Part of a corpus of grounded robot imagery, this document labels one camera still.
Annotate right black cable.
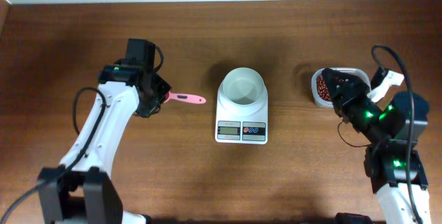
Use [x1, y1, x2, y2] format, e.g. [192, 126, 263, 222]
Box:
[336, 44, 425, 224]

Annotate white round bowl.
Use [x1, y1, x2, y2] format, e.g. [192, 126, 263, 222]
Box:
[221, 67, 265, 106]

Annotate pink measuring scoop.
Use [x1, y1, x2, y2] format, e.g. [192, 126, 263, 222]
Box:
[164, 91, 206, 104]

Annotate red beans in container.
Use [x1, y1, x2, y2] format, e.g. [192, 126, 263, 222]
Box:
[316, 75, 346, 102]

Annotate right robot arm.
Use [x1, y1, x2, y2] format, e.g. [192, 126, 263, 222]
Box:
[320, 68, 432, 223]

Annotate white digital kitchen scale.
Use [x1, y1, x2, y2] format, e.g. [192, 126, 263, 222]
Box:
[214, 83, 269, 145]

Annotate clear plastic bean container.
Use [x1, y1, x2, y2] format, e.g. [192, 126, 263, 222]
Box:
[311, 68, 370, 108]

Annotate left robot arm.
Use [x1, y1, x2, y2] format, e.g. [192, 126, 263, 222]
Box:
[37, 39, 171, 223]

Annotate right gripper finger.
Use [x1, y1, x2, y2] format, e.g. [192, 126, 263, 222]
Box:
[370, 66, 387, 89]
[321, 68, 361, 100]

